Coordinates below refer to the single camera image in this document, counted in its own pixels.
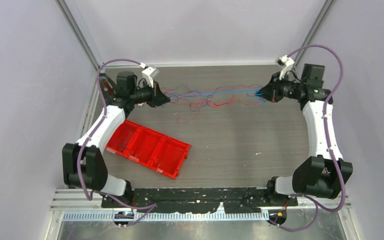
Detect slotted cable duct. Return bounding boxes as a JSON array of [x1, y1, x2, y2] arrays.
[[62, 210, 269, 223]]

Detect black wedge stand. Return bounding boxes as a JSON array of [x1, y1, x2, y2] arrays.
[[98, 73, 118, 106]]

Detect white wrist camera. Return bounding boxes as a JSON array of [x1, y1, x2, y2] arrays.
[[139, 62, 160, 88], [275, 55, 295, 80]]

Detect dark purple thin cable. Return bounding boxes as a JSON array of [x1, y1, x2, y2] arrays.
[[114, 134, 130, 150]]

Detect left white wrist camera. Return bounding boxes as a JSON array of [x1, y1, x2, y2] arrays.
[[139, 62, 160, 88]]

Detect red blue cables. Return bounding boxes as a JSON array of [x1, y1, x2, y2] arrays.
[[161, 83, 269, 125]]

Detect red three-compartment bin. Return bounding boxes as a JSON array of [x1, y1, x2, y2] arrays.
[[106, 120, 192, 179]]

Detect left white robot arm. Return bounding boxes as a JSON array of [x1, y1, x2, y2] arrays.
[[62, 66, 170, 207]]

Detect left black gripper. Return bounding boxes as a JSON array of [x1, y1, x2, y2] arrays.
[[129, 79, 170, 108]]

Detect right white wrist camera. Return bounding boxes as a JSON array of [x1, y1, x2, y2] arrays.
[[275, 55, 295, 80]]

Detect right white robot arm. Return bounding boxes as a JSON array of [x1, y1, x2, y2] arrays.
[[255, 64, 353, 205]]

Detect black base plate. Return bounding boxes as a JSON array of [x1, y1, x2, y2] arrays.
[[117, 187, 298, 214]]

